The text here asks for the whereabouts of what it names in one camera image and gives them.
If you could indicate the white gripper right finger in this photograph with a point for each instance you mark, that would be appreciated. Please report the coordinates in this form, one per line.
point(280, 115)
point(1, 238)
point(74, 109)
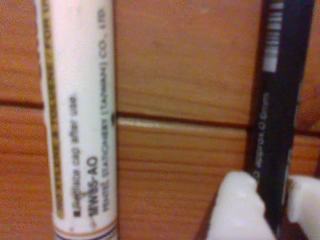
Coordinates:
point(306, 207)

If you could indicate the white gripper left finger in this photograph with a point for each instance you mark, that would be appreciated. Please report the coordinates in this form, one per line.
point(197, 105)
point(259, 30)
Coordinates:
point(237, 207)

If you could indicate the black pen with red end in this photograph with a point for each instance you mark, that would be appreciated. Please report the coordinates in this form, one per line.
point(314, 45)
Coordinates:
point(280, 125)

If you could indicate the white marker with black cap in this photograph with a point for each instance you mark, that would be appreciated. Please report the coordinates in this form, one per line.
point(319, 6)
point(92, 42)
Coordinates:
point(80, 112)

